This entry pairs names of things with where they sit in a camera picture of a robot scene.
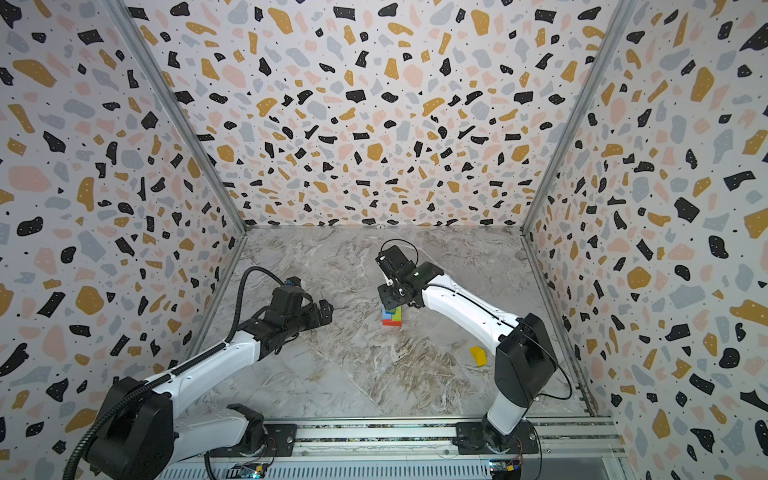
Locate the right electronics board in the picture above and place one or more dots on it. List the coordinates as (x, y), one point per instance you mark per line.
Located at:
(505, 469)

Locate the electronics board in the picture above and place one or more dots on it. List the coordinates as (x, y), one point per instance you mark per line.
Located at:
(249, 471)
(505, 469)

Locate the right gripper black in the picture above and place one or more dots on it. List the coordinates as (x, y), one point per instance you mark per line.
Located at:
(398, 293)

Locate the left electronics board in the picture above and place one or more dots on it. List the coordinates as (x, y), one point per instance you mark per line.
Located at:
(249, 471)

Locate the left corner aluminium profile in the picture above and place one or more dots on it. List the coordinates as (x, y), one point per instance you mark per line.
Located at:
(120, 17)

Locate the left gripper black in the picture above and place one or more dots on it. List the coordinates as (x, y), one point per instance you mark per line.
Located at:
(316, 320)

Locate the right corner aluminium profile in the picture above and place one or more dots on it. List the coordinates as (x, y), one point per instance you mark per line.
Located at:
(616, 27)

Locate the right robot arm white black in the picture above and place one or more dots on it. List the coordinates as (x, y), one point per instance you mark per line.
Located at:
(524, 358)

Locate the yellow wedge block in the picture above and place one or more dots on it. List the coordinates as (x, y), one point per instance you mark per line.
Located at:
(479, 356)

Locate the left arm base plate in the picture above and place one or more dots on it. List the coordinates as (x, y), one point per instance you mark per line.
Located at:
(267, 441)

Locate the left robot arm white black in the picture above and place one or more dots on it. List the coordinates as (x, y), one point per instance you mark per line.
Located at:
(138, 431)

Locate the corner aluminium profile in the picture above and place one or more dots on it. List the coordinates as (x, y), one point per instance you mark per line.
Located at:
(616, 27)
(120, 17)

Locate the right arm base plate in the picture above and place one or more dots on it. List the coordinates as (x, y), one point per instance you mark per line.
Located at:
(480, 438)

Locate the aluminium mounting rail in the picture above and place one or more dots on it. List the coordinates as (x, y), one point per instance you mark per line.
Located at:
(422, 448)

